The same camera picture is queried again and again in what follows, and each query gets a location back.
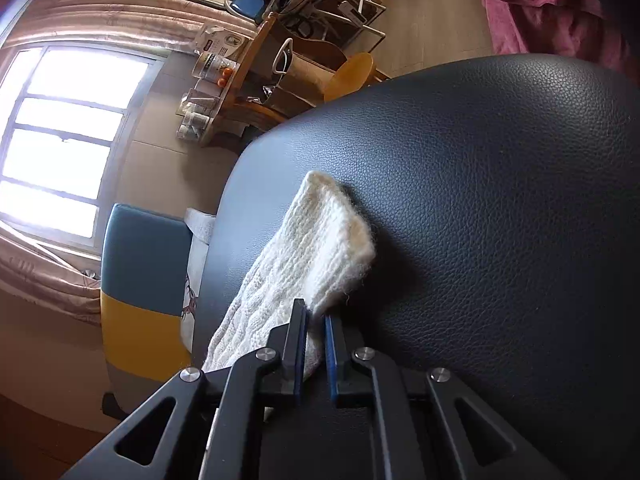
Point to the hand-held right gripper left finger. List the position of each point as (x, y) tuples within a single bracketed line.
[(298, 375)]

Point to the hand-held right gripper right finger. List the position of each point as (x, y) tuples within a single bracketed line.
[(330, 350)]

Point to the cream knitted sweater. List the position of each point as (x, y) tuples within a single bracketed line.
[(310, 250)]

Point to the deer print pillow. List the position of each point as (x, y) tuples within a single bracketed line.
[(189, 305)]

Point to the grey yellow blue sofa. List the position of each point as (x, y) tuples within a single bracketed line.
[(145, 250)]

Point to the white bottle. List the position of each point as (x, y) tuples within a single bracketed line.
[(189, 132), (196, 119)]

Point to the round wooden stool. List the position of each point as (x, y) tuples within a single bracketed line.
[(350, 77)]

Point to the patterned beige curtain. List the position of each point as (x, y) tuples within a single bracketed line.
[(125, 25), (40, 275)]

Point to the wooden desk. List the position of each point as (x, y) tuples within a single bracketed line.
[(239, 77)]

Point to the cluster of small oranges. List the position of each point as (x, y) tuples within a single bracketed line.
[(225, 75)]

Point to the metal tin can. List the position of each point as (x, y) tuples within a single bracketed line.
[(212, 62)]

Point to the window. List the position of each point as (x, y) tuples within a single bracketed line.
[(65, 160)]

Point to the white carton box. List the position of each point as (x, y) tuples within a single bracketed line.
[(215, 37)]

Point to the blue chair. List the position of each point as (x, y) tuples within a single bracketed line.
[(247, 2)]

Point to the pink blanket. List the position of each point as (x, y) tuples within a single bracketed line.
[(540, 0)]

